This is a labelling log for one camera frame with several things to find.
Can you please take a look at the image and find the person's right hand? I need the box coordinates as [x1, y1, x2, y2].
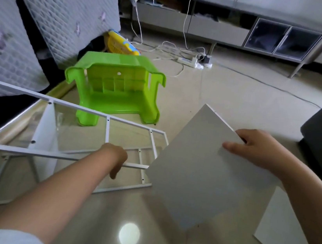
[218, 125, 299, 181]

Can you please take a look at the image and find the person's left hand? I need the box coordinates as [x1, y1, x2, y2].
[94, 141, 130, 182]

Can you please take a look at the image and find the person's right forearm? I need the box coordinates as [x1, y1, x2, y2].
[266, 162, 322, 244]

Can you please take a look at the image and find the person's left forearm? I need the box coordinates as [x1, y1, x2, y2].
[0, 134, 117, 244]

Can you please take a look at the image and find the green plastic stool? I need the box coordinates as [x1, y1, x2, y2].
[58, 46, 170, 136]

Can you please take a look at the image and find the white power strip with plugs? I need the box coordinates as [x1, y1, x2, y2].
[196, 52, 215, 69]

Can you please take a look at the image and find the long white power strip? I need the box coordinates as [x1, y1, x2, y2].
[175, 54, 206, 71]

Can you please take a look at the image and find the yellow plastic basket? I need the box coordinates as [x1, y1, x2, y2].
[102, 28, 144, 58]

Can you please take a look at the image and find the grey marble TV cabinet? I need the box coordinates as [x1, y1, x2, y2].
[118, 0, 322, 83]

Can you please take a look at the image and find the grey textured furniture cover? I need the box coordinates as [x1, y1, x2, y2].
[0, 0, 126, 122]

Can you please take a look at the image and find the long dark cable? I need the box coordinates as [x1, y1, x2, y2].
[208, 60, 322, 110]

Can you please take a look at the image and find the chrome metal base rail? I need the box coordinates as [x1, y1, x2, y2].
[0, 71, 76, 195]

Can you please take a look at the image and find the tangle of white cables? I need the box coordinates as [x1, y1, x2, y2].
[123, 0, 222, 83]

